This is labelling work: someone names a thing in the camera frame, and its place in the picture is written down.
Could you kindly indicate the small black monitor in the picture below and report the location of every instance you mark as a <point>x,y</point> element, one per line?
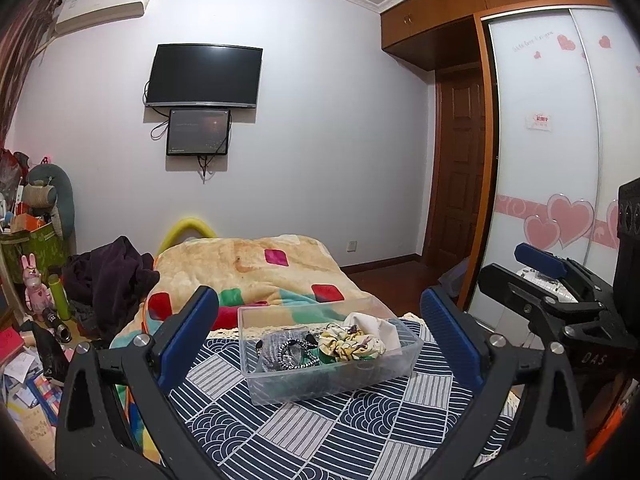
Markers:
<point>198,132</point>

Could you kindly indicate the grey plush toy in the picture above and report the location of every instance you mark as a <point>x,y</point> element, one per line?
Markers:
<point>47,195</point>

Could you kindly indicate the pink rabbit figure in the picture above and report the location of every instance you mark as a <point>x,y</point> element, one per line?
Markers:
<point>36,287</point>

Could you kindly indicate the blue patterned tablecloth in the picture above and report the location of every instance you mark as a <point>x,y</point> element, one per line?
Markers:
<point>310,435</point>

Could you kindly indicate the black cylindrical lens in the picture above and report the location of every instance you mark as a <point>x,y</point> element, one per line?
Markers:
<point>59,327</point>

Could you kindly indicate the beige patchwork blanket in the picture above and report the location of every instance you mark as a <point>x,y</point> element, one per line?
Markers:
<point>250,265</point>

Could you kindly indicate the floral scrunchie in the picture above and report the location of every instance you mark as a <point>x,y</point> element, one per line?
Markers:
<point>350,345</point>

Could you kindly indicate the wall outlet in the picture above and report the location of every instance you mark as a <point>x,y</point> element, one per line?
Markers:
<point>353,246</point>

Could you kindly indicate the white sliding wardrobe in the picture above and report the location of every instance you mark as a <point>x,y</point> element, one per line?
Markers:
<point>545,170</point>

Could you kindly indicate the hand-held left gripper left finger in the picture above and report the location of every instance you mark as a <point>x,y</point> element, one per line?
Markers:
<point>187,342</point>

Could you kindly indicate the red book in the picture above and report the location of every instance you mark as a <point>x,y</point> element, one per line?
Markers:
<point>11,347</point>

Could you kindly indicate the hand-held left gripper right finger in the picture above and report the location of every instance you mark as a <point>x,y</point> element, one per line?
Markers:
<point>450,341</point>

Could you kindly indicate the grey blue bundle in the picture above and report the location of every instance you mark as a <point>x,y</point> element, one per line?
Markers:
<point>455,280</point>

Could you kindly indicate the green storage box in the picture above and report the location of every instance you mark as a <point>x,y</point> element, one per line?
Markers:
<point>30,252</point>

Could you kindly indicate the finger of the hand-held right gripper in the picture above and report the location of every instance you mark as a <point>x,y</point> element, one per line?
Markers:
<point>515,292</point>
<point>542,258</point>

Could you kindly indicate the pile of papers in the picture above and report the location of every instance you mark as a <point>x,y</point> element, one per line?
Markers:
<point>27,400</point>

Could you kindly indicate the white cloth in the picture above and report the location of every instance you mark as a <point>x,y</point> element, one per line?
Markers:
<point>385,332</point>

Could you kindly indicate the green bottle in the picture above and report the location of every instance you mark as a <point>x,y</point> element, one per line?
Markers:
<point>59,297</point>

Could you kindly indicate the clear plastic storage box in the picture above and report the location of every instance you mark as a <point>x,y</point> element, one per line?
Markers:
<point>330,380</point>

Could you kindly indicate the wall-mounted black television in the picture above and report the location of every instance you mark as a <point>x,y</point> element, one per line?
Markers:
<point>205,76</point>

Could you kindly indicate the white air conditioner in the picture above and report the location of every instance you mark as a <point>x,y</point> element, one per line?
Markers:
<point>100,7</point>

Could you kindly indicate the striped red curtain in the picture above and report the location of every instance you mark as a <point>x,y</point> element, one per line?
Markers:
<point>22,60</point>

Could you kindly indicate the wooden overhead cabinet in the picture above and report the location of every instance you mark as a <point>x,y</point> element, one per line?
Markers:
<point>450,10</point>

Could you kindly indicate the brown wooden door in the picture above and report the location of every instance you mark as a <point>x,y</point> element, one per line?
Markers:
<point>460,170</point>

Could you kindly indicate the dark purple cloth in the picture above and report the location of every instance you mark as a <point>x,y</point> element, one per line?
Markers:
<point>112,280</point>

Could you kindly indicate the yellow hoop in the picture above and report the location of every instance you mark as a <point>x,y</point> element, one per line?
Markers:
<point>187,224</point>

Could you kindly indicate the red wardrobe sticker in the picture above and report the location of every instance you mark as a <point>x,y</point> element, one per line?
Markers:
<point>539,121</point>

